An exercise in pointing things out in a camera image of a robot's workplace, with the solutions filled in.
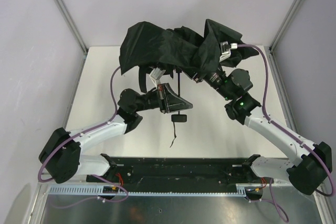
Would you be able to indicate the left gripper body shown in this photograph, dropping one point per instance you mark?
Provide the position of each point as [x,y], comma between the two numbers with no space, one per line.
[163,98]

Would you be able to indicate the left aluminium frame post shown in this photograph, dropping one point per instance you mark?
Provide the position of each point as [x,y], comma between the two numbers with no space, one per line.
[61,5]

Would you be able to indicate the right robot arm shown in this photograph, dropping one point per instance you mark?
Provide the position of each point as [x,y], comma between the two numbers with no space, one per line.
[310,163]

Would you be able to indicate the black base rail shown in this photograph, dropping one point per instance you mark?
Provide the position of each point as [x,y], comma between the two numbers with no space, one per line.
[181,175]

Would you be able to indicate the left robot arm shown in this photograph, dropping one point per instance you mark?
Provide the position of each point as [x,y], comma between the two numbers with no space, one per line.
[63,157]

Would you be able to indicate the aluminium frame post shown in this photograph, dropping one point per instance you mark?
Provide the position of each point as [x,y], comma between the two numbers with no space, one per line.
[61,5]
[289,17]

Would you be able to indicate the right aluminium frame post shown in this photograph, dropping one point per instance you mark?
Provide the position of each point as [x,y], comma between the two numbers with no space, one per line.
[289,17]

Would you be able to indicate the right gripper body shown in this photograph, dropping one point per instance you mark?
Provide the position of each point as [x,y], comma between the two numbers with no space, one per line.
[207,74]

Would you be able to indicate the black folding umbrella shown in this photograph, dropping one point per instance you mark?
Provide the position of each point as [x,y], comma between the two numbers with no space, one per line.
[149,46]

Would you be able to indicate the grey cable duct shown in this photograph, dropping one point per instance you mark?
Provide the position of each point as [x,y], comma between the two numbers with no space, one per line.
[107,190]

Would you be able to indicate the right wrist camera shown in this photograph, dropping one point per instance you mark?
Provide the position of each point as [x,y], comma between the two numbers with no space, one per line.
[226,49]

